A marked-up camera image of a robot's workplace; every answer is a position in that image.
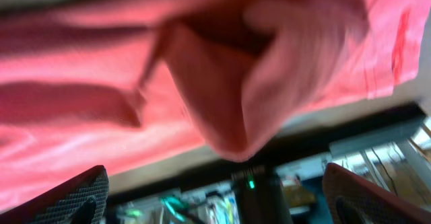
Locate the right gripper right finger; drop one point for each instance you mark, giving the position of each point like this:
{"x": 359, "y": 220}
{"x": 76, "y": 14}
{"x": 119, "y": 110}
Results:
{"x": 353, "y": 199}

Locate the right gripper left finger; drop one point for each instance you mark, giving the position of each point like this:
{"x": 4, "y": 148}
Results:
{"x": 80, "y": 200}

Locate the red t-shirt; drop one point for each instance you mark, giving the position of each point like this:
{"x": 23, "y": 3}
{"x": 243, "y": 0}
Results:
{"x": 123, "y": 83}

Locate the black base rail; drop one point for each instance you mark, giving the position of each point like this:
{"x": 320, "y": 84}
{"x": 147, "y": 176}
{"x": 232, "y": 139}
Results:
{"x": 395, "y": 124}

